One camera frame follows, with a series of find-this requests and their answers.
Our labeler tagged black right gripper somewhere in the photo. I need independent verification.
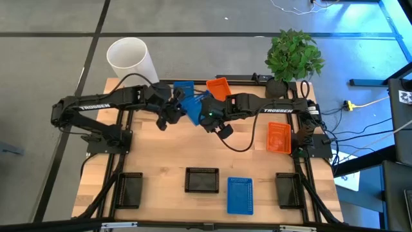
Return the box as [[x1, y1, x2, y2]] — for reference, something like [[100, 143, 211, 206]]
[[199, 96, 228, 133]]

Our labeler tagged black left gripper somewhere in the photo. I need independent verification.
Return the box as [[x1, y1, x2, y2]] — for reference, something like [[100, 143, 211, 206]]
[[160, 86, 189, 125]]

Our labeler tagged blue slotted plastic basket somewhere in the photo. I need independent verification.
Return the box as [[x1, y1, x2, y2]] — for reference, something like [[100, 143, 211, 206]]
[[179, 90, 214, 127], [226, 176, 255, 216], [173, 80, 196, 99]]

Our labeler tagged orange slotted plastic basket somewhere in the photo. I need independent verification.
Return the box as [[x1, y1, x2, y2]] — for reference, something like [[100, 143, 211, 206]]
[[205, 77, 232, 102], [266, 121, 292, 155]]

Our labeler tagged black slotted plastic basket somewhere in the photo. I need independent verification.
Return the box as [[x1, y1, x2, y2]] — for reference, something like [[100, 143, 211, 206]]
[[275, 172, 306, 210], [115, 171, 144, 209], [184, 166, 220, 194]]

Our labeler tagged large white cylinder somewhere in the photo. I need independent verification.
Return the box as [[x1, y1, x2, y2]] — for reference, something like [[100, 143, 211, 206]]
[[106, 37, 161, 88]]

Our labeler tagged black plant pot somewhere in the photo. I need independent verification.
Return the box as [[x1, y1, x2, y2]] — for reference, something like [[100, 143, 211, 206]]
[[265, 77, 290, 99]]

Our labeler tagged green leafy plant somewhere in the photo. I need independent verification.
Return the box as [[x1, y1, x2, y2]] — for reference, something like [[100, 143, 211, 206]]
[[264, 28, 325, 83]]

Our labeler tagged white paper sheet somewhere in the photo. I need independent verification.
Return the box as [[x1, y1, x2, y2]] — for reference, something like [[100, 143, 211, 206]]
[[333, 150, 361, 191]]

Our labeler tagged black floor bar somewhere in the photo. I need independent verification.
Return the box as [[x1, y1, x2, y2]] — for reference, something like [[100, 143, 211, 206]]
[[349, 78, 392, 87]]

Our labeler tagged grey floor object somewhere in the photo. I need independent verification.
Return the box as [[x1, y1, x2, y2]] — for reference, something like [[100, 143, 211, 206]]
[[0, 140, 25, 156]]

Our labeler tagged black desk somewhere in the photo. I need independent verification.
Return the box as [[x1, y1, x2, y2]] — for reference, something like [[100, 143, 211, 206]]
[[388, 78, 412, 167]]

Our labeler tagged black white fiducial marker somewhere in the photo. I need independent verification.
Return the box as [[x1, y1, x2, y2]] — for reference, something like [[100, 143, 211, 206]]
[[398, 90, 412, 106]]

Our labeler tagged black cabinet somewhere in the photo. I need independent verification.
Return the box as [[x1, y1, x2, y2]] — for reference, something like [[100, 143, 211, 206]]
[[381, 160, 412, 231]]

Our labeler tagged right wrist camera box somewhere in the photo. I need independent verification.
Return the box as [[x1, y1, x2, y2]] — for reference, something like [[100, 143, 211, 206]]
[[218, 123, 234, 140]]

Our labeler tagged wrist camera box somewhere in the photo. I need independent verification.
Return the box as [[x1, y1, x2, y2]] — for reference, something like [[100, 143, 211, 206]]
[[218, 123, 234, 140], [156, 116, 169, 131]]

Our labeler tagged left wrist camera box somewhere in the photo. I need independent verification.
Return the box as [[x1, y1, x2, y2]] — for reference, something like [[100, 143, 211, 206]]
[[156, 116, 169, 131]]

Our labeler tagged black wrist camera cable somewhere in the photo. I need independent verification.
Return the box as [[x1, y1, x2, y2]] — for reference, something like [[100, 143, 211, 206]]
[[221, 102, 274, 153]]

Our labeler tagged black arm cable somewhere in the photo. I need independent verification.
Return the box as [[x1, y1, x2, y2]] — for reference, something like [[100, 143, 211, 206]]
[[111, 72, 155, 96]]

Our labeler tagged black table frame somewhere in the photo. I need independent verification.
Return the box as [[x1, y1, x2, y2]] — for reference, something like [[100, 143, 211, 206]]
[[0, 73, 412, 232]]

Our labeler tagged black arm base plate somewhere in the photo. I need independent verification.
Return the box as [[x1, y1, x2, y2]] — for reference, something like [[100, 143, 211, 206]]
[[86, 130, 133, 155], [291, 133, 333, 159]]

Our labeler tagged black coiled cable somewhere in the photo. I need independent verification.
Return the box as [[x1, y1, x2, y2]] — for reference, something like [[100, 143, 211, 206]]
[[300, 79, 311, 99]]

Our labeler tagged black cable bundle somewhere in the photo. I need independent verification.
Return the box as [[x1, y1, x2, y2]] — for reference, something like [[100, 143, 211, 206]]
[[297, 157, 344, 225], [77, 153, 122, 220]]

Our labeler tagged white floor cable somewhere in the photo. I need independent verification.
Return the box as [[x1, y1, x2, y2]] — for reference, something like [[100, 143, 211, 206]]
[[269, 0, 339, 16]]

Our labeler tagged silver metal bracket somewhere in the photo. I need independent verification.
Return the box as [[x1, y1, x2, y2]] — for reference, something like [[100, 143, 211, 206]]
[[279, 224, 318, 232], [100, 221, 138, 230]]

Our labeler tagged yellow power cord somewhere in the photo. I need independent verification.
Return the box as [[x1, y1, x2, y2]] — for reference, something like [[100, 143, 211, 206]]
[[352, 95, 391, 109]]

